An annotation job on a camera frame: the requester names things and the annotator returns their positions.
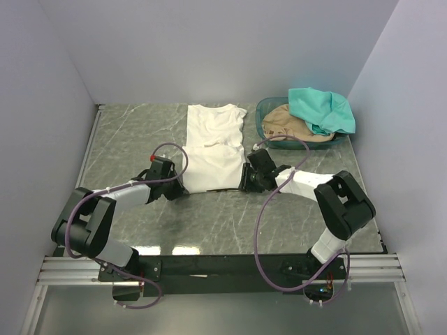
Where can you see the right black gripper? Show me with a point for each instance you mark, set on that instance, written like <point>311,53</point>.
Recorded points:
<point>245,183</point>

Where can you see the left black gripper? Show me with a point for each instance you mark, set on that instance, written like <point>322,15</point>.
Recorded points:
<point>179,191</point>

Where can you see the white printed t shirt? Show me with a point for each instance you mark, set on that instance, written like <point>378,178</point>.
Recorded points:
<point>214,148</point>

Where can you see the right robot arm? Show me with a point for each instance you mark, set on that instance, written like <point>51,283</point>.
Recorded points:
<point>344,205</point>

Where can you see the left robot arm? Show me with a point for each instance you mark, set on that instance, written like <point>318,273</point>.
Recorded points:
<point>84,224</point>

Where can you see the beige t shirt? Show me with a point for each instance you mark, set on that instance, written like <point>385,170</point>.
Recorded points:
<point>281,122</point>

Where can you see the teal plastic laundry basket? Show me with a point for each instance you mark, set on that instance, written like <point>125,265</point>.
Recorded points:
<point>267,105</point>

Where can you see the teal t shirt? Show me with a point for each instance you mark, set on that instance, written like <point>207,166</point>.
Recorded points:
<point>324,112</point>

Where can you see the black base crossbar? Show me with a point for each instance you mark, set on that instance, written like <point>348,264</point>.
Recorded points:
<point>212,274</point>

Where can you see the aluminium frame rail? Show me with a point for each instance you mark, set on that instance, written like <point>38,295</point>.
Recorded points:
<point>374,268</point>

